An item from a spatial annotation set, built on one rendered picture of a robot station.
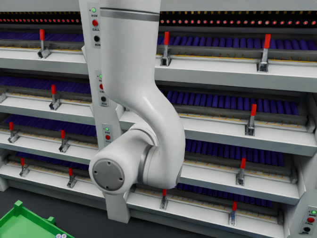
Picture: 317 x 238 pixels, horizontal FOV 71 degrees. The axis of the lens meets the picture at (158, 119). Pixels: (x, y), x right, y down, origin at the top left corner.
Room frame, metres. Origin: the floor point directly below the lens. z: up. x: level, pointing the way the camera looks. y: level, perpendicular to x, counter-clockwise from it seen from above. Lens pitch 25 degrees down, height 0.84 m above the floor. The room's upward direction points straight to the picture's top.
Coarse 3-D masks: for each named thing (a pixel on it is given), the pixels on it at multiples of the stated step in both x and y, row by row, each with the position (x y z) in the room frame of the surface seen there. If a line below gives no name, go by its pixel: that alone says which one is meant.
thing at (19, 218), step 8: (16, 208) 0.62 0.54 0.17; (24, 208) 0.63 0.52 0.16; (8, 216) 0.60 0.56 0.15; (16, 216) 0.62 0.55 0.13; (24, 216) 0.63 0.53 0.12; (32, 216) 0.62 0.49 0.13; (0, 224) 0.57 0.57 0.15; (8, 224) 0.59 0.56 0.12; (16, 224) 0.59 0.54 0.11; (24, 224) 0.60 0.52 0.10; (32, 224) 0.61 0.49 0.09; (40, 224) 0.61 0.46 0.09; (48, 224) 0.60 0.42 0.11; (0, 232) 0.55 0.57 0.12; (8, 232) 0.56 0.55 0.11; (16, 232) 0.57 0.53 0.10; (24, 232) 0.57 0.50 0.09; (32, 232) 0.58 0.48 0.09; (40, 232) 0.59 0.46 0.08; (48, 232) 0.60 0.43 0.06; (56, 232) 0.59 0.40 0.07; (64, 232) 0.58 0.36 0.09
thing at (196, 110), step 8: (176, 104) 0.71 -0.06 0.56; (184, 112) 0.70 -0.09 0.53; (192, 112) 0.69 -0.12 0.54; (200, 112) 0.68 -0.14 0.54; (208, 112) 0.67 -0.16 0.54; (216, 112) 0.66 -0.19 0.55; (224, 112) 0.66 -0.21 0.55; (232, 112) 0.65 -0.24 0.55; (240, 112) 0.65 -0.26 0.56; (248, 112) 0.64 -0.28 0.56; (256, 112) 0.64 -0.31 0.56; (264, 112) 0.64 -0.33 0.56; (264, 120) 0.63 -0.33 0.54; (272, 120) 0.62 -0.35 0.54; (280, 120) 0.61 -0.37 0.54; (288, 120) 0.61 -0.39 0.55; (296, 120) 0.60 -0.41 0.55; (304, 120) 0.60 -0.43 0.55
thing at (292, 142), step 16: (160, 80) 0.83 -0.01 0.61; (128, 112) 0.73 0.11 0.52; (304, 112) 0.65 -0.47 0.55; (128, 128) 0.70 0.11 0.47; (192, 128) 0.63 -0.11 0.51; (208, 128) 0.62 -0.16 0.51; (224, 128) 0.62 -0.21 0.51; (240, 128) 0.61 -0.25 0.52; (256, 128) 0.61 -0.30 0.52; (272, 128) 0.60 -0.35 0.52; (304, 128) 0.59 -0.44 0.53; (240, 144) 0.59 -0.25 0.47; (256, 144) 0.58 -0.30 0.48; (272, 144) 0.56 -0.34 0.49; (288, 144) 0.55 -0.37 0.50; (304, 144) 0.53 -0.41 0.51
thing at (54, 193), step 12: (12, 180) 0.92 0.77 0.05; (36, 192) 0.88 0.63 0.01; (48, 192) 0.86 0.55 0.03; (60, 192) 0.83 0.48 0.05; (84, 204) 0.80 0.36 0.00; (96, 204) 0.78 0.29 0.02; (132, 216) 0.73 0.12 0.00; (144, 216) 0.71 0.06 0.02; (156, 216) 0.70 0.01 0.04; (180, 228) 0.67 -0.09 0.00; (192, 228) 0.65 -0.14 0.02; (204, 228) 0.64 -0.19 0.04
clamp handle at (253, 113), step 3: (252, 105) 0.60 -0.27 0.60; (255, 105) 0.60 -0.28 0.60; (252, 108) 0.60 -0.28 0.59; (255, 108) 0.60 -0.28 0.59; (252, 111) 0.60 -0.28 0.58; (255, 111) 0.60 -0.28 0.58; (252, 114) 0.60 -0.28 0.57; (252, 117) 0.60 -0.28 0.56; (252, 120) 0.59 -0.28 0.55; (252, 123) 0.59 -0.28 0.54; (249, 126) 0.59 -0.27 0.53; (252, 126) 0.59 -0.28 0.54
